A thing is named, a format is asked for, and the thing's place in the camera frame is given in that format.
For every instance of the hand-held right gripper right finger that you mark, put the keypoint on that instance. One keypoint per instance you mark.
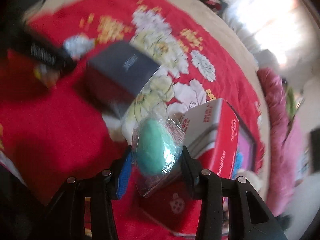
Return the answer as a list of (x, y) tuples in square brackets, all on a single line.
[(190, 170)]

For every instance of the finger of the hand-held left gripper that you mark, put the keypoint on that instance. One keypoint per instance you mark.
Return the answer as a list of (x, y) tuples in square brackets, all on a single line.
[(45, 53)]

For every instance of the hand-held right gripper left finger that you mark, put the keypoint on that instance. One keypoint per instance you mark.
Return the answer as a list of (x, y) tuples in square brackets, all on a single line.
[(122, 177)]

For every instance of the green sponge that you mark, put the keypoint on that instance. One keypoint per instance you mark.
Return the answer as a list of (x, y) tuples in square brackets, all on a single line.
[(152, 150)]

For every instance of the white floral scrunchie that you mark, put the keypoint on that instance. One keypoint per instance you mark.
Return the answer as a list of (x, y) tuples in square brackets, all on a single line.
[(250, 177)]

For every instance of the grey box tray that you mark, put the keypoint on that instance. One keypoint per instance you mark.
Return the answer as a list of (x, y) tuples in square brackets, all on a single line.
[(248, 136)]

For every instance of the red tissue pack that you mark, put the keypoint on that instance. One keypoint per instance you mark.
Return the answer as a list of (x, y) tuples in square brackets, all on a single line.
[(225, 142)]

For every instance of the white fluffy item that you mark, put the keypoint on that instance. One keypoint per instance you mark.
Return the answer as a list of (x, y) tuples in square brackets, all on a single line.
[(112, 127)]

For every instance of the pink book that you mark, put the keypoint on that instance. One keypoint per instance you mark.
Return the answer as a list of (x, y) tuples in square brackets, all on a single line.
[(243, 150)]

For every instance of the red floral blanket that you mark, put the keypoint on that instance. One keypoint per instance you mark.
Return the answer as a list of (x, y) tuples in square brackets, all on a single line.
[(50, 120)]

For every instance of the black box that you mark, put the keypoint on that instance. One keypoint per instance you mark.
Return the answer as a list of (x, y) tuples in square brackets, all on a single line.
[(117, 75)]

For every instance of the pink quilt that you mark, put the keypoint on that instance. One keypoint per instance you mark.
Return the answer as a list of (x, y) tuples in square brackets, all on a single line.
[(280, 142)]

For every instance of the green cloth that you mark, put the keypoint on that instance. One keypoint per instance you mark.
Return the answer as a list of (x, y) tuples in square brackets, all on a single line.
[(291, 102)]

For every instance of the beige bed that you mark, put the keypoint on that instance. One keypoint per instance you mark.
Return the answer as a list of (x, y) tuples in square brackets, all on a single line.
[(225, 37)]

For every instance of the white curtain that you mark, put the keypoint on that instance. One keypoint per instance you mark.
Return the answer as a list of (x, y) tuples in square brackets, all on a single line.
[(270, 17)]

